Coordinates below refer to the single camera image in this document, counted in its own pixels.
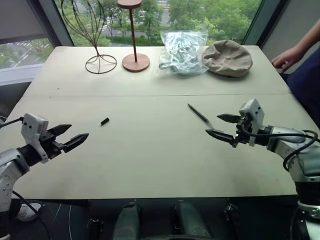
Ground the beige beret hat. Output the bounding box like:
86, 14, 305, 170
201, 39, 252, 77

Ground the brown wooden disc stand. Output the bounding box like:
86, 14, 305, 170
117, 0, 151, 74

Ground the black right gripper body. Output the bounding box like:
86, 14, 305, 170
230, 113, 254, 149

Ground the person's bare hand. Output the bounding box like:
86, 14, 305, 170
271, 47, 301, 74

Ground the white shoe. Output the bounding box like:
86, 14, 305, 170
16, 202, 42, 222

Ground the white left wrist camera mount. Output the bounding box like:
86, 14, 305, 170
20, 112, 50, 165

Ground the clear plastic bag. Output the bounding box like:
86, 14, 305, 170
158, 30, 210, 76

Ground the dark window frame post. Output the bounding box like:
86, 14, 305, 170
31, 0, 77, 48
246, 0, 266, 49

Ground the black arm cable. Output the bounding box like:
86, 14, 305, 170
241, 119, 320, 173
0, 116, 52, 240

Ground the black table clamp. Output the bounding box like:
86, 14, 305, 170
87, 217, 105, 240
223, 203, 239, 222

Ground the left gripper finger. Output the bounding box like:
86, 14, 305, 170
51, 123, 73, 138
61, 132, 90, 154

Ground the grey window blind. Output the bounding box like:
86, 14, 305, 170
0, 0, 49, 41

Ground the person's dark blue clothing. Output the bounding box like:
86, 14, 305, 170
285, 46, 320, 119

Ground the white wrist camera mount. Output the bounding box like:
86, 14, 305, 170
20, 112, 50, 165
239, 98, 265, 147

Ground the brown wire hat stand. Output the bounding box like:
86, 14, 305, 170
60, 0, 118, 75

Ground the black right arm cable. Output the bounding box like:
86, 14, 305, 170
241, 119, 320, 173

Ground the dark rounded shape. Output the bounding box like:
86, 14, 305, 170
112, 201, 143, 240
170, 199, 214, 240

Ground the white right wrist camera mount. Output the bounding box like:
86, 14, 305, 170
239, 98, 265, 147

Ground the thin dark pen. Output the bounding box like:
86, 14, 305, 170
187, 103, 215, 130

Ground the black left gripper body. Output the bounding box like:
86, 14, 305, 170
39, 130, 65, 160

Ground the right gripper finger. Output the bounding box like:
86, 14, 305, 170
216, 113, 241, 124
205, 128, 238, 145

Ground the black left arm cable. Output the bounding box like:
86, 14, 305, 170
0, 116, 52, 240

